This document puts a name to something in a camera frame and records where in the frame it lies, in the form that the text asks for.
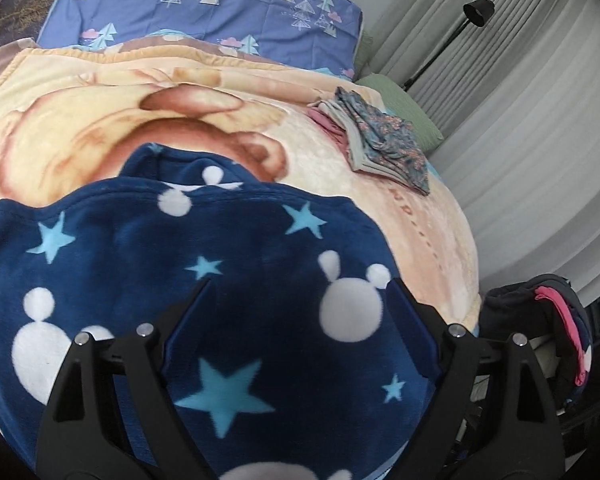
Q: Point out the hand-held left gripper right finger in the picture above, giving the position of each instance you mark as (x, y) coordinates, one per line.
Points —
(420, 340)

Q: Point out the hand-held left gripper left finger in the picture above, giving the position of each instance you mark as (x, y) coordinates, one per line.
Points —
(180, 330)

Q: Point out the navy star-print fleece pajama top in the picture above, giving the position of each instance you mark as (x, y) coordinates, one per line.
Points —
(130, 260)

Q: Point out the dark clothes pile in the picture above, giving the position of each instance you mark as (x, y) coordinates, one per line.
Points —
(520, 310)

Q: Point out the floral folded clothes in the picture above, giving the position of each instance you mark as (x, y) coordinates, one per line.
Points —
(390, 145)

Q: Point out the pink garment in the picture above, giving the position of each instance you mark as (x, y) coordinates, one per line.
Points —
(565, 315)

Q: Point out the beige plush blanket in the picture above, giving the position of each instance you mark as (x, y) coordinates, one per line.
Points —
(105, 110)

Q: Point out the white pleated curtain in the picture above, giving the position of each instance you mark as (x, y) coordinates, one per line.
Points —
(530, 135)

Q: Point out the pink folded cloth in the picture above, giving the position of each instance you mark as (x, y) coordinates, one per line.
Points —
(327, 125)

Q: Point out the green pillow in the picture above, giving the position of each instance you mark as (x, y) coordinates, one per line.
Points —
(410, 105)

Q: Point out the blue tree-print pillow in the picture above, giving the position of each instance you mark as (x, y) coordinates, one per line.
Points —
(205, 5)

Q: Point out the black floor lamp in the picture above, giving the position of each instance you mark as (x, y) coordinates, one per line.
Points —
(480, 10)

